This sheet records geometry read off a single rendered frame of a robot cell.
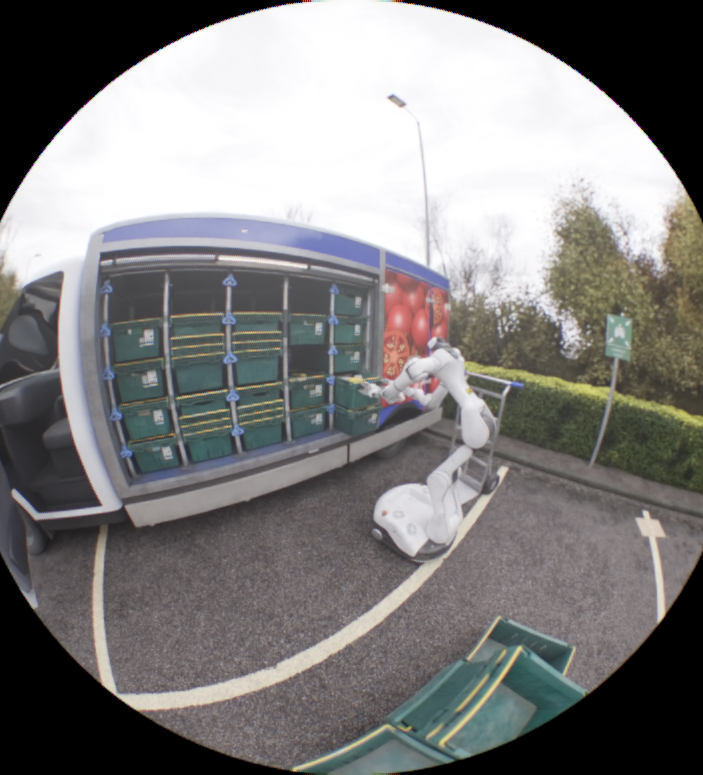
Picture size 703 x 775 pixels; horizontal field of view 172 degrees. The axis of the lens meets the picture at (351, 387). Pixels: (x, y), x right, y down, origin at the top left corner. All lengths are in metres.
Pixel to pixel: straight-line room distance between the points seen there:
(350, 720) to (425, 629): 0.73
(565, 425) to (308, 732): 4.18
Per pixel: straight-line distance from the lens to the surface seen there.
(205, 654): 1.76
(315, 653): 1.61
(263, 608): 1.75
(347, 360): 2.27
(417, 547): 1.76
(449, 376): 1.34
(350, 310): 2.29
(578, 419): 4.04
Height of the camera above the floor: 1.57
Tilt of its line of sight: 13 degrees down
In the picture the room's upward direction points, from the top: 1 degrees clockwise
